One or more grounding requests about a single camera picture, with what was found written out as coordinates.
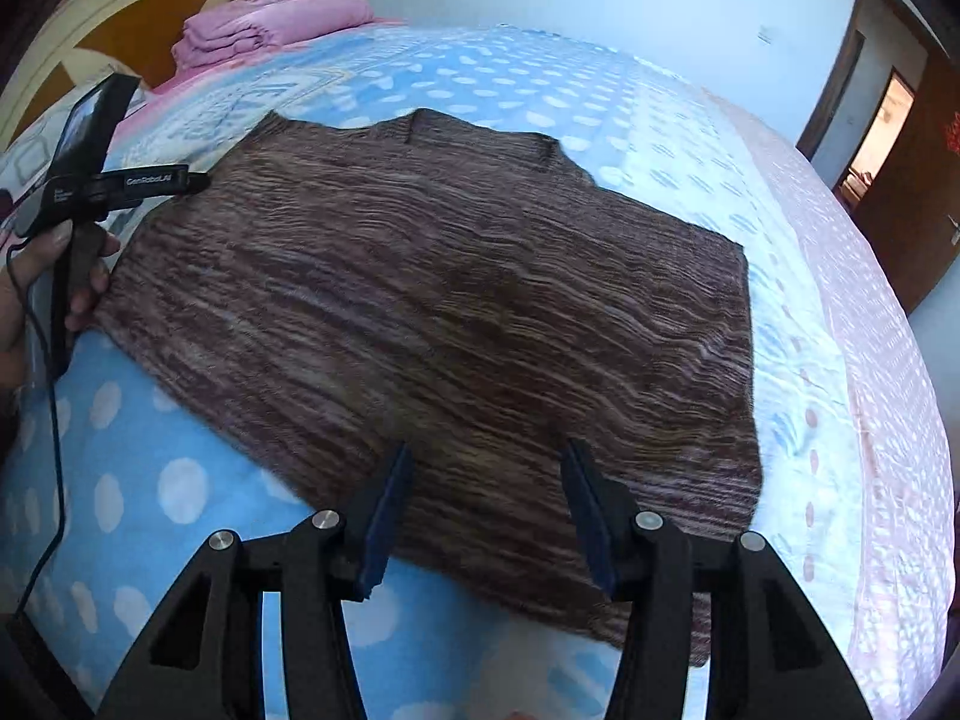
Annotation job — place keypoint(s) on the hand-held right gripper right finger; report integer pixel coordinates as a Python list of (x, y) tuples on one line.
[(589, 525)]

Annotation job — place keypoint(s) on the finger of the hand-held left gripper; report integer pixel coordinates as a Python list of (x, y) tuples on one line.
[(199, 181)]

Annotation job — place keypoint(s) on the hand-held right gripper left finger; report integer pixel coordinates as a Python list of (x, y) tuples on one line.
[(386, 525)]

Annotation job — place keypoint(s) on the brown knitted sweater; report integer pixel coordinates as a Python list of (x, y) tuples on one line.
[(450, 300)]

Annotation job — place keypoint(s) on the person's left hand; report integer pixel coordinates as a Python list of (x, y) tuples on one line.
[(97, 285)]

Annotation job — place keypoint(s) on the folded pink quilt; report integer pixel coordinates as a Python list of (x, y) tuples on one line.
[(262, 22)]

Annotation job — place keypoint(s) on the printed blue pink bedsheet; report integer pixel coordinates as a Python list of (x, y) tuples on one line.
[(150, 480)]

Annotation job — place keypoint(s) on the brown wooden door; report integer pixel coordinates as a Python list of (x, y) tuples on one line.
[(922, 225)]

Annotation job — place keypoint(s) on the red paper door decoration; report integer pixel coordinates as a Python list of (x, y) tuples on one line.
[(952, 131)]

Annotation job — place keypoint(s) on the brown door frame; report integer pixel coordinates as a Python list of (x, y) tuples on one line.
[(829, 105)]

